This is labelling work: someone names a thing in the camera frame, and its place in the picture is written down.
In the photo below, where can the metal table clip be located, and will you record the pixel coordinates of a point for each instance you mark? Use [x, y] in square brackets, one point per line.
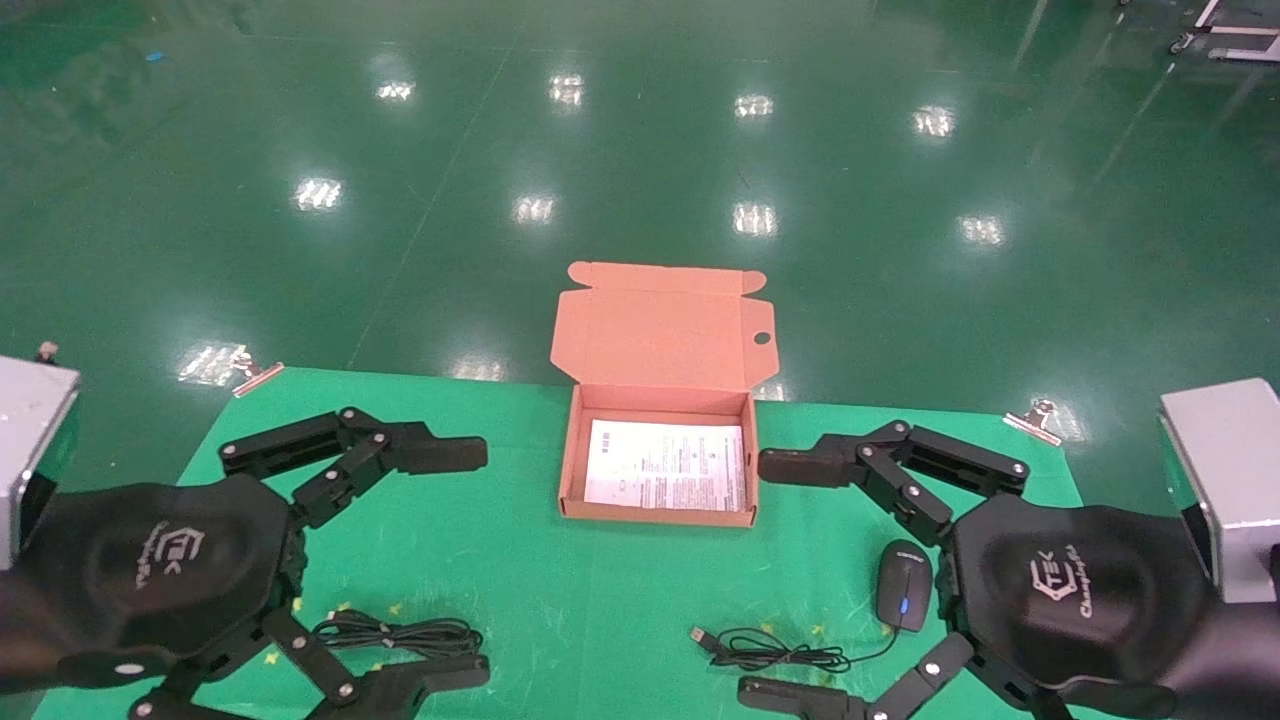
[1035, 422]
[258, 376]

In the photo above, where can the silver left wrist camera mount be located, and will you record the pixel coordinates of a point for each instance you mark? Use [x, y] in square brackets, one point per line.
[35, 430]

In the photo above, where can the white printed paper leaflet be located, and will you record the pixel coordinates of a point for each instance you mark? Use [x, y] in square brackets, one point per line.
[665, 465]

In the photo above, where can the green table mat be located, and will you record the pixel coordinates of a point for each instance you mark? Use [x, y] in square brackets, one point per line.
[520, 570]

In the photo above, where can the grey wheeled cart frame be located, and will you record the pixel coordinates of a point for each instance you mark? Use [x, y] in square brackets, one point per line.
[1240, 52]

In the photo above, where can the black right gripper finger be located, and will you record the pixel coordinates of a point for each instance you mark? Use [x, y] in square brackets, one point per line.
[790, 698]
[800, 466]

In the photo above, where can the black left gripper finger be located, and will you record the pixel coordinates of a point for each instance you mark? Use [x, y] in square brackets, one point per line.
[430, 682]
[440, 455]

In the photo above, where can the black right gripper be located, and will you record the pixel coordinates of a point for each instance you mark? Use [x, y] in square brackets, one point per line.
[1090, 590]

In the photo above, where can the open brown cardboard box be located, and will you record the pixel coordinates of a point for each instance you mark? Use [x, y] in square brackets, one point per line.
[660, 335]

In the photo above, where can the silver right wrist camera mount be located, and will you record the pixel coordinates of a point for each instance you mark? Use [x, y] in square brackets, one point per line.
[1230, 470]

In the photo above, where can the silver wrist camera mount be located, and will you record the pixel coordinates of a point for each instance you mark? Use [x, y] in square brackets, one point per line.
[35, 430]
[1230, 470]

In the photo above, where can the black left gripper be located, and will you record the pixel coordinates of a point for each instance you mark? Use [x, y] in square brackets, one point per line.
[150, 570]

